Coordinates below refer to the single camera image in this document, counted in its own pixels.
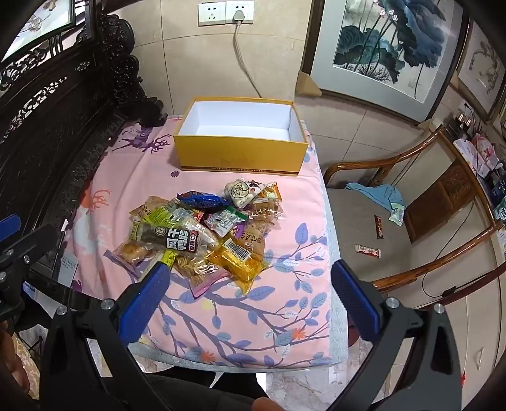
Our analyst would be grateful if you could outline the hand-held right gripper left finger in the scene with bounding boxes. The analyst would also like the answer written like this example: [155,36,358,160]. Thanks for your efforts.
[40,261,172,411]

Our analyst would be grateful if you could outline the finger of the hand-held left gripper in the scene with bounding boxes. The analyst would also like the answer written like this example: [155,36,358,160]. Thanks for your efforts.
[0,214,61,279]

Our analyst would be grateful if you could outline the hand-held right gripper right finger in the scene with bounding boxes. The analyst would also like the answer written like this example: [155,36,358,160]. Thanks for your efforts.
[330,259,468,411]

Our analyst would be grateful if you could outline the pink edged biscuit packet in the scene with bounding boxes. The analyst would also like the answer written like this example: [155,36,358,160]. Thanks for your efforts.
[170,253,232,299]

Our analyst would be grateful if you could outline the yellow cartoon biscuit packet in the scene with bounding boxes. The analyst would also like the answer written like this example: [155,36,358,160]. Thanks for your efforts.
[247,180,283,203]

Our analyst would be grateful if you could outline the yellow cardboard box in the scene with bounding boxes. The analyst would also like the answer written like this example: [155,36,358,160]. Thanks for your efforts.
[173,97,309,175]

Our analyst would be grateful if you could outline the red white candy packet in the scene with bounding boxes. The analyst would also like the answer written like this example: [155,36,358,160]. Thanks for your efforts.
[354,244,382,259]

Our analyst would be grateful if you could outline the purple edged bread packet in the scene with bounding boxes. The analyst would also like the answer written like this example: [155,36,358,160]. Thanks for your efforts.
[103,242,161,279]

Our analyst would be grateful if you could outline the dark label snack packet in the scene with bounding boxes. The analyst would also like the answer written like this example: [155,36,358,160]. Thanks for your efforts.
[132,220,219,258]

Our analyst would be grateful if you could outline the lime green snack packet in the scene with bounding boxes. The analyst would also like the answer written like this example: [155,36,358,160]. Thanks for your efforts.
[138,199,198,232]

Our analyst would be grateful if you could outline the brown snack packet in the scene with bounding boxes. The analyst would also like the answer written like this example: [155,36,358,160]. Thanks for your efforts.
[130,196,169,224]

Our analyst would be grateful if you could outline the yellow barcode snack packet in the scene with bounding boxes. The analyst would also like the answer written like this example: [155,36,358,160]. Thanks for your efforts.
[206,236,266,295]

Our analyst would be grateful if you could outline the carved dark wood bench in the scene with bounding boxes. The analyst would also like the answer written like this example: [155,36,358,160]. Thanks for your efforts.
[0,8,169,293]

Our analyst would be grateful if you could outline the light blue cloth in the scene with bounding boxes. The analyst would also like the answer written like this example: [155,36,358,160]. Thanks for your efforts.
[345,182,406,211]

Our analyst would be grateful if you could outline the person's dark pants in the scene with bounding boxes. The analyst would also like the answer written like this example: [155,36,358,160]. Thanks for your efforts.
[134,365,279,411]

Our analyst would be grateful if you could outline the green white snack packet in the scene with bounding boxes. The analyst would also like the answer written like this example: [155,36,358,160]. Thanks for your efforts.
[203,207,248,234]

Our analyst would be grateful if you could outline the blue snack packet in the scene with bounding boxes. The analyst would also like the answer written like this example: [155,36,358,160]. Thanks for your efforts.
[176,191,232,210]

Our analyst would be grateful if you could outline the brown paper cake packet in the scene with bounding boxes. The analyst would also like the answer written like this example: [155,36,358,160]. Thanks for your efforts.
[233,220,270,257]

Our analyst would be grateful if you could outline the clear cake packet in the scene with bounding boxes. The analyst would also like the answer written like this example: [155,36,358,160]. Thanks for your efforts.
[249,198,286,221]

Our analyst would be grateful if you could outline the wooden chair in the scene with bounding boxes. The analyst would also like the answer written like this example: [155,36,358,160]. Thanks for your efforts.
[322,126,499,294]

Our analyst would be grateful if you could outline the white round bun packet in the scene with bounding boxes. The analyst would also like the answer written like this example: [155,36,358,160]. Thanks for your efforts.
[224,179,262,209]

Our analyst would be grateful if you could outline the pink floral white bag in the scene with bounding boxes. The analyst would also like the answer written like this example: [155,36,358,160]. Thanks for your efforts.
[460,133,501,179]

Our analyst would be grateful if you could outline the framed flower glass panel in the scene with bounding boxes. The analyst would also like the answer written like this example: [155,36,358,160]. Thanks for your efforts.
[0,0,82,66]

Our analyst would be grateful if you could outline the cardboard corner protector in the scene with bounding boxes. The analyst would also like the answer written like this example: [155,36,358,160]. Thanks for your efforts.
[294,69,323,98]

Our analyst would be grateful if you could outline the framed lotus painting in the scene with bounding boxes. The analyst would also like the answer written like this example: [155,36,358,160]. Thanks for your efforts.
[294,0,474,124]

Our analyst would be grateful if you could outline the framed bird painting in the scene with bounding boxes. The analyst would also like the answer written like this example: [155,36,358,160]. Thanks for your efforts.
[454,21,506,124]

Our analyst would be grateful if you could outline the black cable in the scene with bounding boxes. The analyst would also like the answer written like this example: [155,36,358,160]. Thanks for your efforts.
[420,203,477,298]

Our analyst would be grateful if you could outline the white wall socket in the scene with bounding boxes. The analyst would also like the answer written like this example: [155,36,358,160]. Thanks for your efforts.
[225,0,255,25]
[198,1,227,27]

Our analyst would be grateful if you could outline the grey plug with cable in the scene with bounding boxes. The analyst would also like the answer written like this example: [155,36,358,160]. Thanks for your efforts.
[230,10,264,100]

